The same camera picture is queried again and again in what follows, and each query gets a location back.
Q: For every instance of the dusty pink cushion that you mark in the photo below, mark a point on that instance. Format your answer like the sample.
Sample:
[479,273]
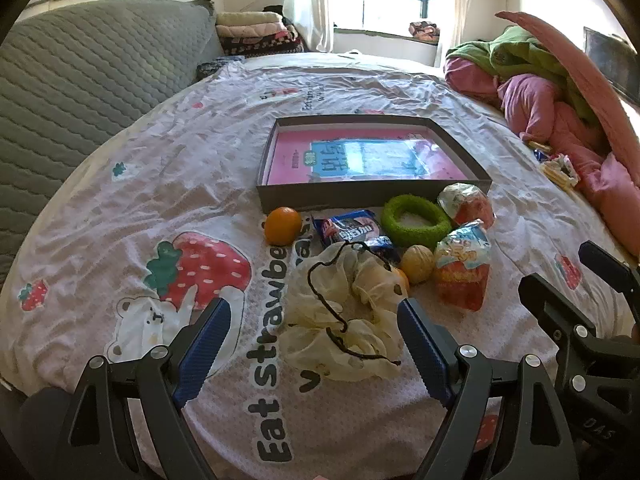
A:
[575,60]

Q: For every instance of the blue patterned cloth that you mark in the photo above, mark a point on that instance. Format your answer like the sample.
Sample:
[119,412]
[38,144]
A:
[217,66]

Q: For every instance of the dark framed wall panel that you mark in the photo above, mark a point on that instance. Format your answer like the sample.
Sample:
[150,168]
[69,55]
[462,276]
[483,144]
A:
[610,60]

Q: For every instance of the yellow white snack packet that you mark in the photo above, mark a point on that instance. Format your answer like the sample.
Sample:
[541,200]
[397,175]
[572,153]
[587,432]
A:
[560,172]

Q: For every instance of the blue snack packet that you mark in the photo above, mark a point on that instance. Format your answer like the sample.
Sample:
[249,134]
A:
[350,230]

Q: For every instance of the green blanket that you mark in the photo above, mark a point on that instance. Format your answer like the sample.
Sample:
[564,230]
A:
[525,50]

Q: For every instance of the strawberry printed bedsheet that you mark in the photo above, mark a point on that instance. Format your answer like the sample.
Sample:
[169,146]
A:
[150,160]

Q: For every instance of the checkered folded blanket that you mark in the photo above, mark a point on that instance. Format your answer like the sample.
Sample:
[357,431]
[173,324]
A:
[265,45]

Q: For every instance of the patterned pouch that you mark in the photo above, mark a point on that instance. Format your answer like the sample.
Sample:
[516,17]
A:
[425,31]

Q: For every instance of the pink quilt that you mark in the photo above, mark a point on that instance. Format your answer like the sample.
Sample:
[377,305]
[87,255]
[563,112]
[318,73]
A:
[530,105]

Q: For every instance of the orange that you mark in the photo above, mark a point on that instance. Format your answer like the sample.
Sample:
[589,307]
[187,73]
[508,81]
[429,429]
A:
[282,226]
[401,280]

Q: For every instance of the walnut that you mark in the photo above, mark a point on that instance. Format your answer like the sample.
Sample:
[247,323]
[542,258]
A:
[416,263]

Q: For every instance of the grey cardboard box tray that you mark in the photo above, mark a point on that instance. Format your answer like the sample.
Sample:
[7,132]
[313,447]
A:
[350,200]

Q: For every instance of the golden snack wrapper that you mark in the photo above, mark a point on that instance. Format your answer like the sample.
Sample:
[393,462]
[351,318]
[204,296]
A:
[539,146]

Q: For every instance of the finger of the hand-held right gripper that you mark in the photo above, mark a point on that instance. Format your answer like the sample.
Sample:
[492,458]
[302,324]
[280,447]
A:
[607,266]
[550,305]

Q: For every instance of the red snack bag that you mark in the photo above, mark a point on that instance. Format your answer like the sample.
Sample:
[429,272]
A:
[460,275]

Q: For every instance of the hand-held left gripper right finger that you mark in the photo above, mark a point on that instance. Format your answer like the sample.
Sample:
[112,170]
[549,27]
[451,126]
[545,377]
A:
[425,355]

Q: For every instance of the grey quilted headboard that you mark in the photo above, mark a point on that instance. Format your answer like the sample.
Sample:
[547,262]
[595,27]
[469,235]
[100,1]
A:
[75,85]

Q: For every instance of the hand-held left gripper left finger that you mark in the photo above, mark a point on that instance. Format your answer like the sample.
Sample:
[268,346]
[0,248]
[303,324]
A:
[200,355]

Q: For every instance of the cream folded blanket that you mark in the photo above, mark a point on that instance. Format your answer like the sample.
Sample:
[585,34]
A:
[250,18]

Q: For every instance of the white curtain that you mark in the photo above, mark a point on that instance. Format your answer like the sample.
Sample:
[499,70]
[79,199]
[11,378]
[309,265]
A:
[310,5]
[457,5]

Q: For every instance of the small blue snack wrapper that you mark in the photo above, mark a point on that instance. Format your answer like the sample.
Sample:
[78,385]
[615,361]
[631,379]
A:
[541,156]

